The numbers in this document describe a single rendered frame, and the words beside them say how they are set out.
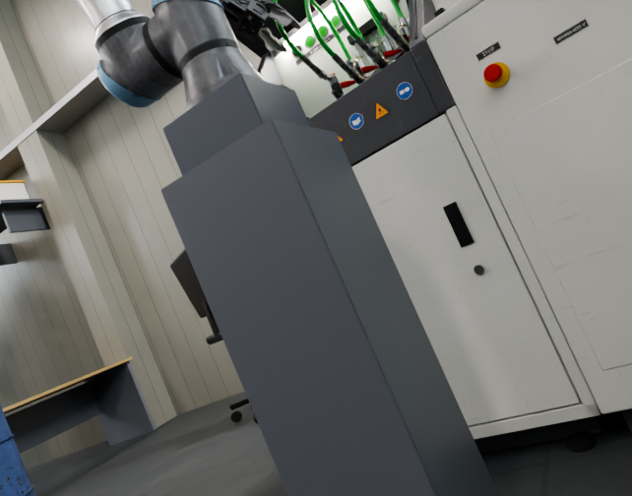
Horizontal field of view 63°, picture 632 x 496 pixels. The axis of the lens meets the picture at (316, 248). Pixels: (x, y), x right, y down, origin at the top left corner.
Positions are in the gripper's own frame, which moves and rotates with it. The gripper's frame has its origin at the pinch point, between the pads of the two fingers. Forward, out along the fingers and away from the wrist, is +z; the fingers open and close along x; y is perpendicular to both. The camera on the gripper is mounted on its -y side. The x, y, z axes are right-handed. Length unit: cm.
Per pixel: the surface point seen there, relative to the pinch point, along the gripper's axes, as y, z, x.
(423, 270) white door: 56, 48, -3
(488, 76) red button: 38, 33, 35
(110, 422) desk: -37, 47, -419
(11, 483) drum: 81, -10, -186
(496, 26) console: 29, 30, 41
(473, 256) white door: 57, 53, 9
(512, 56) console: 34, 35, 40
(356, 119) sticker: 29.9, 20.1, 6.4
